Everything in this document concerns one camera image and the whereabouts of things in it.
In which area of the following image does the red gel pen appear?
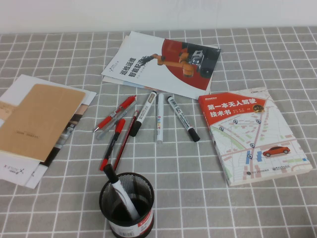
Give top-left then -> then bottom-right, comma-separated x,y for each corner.
93,95 -> 138,133

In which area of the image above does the black pen with red cap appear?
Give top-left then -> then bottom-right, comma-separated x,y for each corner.
99,118 -> 126,172

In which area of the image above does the clear grey pen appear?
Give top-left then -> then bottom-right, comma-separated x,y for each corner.
96,101 -> 138,141

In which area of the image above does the black mesh pen holder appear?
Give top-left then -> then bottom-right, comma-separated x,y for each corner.
99,172 -> 155,238

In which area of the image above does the white paint marker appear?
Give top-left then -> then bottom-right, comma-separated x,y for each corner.
156,93 -> 164,144

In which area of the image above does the white marker brown end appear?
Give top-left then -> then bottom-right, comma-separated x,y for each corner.
130,91 -> 158,137

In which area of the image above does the white marker black cap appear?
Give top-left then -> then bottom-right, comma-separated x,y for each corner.
103,163 -> 141,221
166,95 -> 201,142

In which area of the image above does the red pencil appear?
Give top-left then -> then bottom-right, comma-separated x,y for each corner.
113,110 -> 139,171

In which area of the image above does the white brochure under robot brochure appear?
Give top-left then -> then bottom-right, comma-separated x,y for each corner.
102,35 -> 220,94

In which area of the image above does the white red robot brochure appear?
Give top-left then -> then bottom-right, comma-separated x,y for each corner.
101,30 -> 222,100

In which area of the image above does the map cover book red car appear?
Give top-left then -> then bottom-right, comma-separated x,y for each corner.
198,86 -> 317,187

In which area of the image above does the grey white-checked tablecloth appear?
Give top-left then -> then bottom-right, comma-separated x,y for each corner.
0,26 -> 317,238

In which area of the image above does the brown kraft notebook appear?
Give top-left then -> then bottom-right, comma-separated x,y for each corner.
0,83 -> 87,163

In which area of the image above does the white leaflet with logo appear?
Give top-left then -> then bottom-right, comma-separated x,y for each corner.
0,151 -> 49,189

